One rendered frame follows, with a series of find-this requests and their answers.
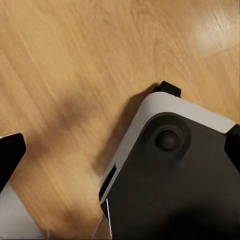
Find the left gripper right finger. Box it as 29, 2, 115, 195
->
224, 133, 240, 173

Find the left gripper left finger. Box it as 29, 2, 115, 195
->
0, 133, 26, 192

